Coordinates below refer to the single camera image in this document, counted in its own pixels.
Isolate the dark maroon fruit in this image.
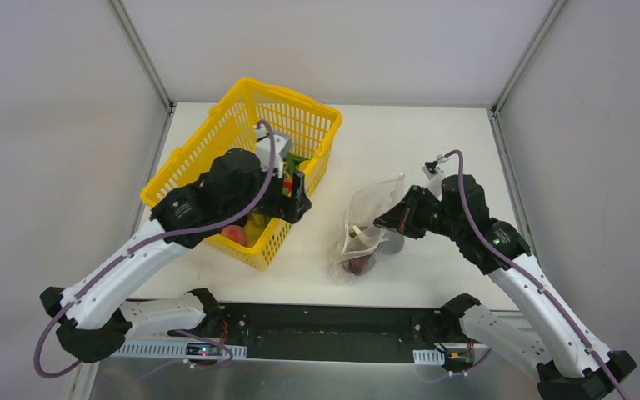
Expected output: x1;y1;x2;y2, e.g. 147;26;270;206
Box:
340;254;376;276

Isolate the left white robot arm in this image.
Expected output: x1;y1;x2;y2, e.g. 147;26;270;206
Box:
40;148;312;363

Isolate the yellow plastic basket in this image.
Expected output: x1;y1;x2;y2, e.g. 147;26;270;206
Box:
129;77;342;272

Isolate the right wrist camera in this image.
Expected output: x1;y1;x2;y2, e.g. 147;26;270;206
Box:
422;157;446;198

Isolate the green chili pepper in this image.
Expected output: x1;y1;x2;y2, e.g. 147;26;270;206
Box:
284;153;308;170

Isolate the clear zip top bag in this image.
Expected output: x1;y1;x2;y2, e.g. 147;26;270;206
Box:
328;173;405;283

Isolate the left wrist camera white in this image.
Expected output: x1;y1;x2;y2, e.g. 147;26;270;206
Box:
254;126;293;178

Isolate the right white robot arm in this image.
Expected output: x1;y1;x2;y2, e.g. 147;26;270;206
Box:
374;175;637;399

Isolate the pink peach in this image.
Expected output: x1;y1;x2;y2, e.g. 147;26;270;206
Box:
220;224;248;247

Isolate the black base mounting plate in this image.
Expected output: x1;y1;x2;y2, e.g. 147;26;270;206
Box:
189;302;476;365

